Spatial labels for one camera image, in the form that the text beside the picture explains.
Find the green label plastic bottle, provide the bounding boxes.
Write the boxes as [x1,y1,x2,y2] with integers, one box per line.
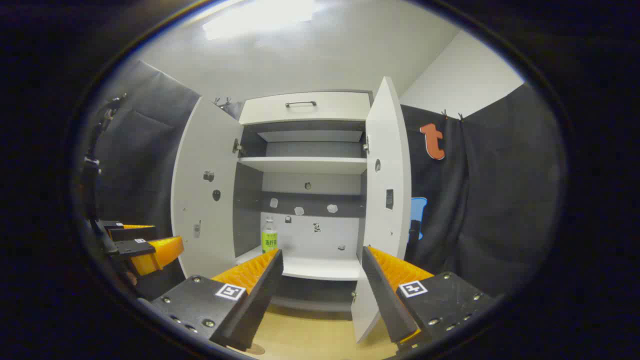
[261,216,279,255]

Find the black backdrop cloth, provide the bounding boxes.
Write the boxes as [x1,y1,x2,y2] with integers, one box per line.
[400,82,568,301]
[80,60,244,301]

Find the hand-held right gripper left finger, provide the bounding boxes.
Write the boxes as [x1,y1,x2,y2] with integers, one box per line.
[137,248,285,352]

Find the white and grey cabinet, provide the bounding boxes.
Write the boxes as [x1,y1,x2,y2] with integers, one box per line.
[232,90,374,313]

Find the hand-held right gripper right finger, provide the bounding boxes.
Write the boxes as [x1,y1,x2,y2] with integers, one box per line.
[361,245,498,357]

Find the white cabinet door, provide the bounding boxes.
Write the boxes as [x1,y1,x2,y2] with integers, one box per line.
[171,96,244,279]
[351,76,413,345]

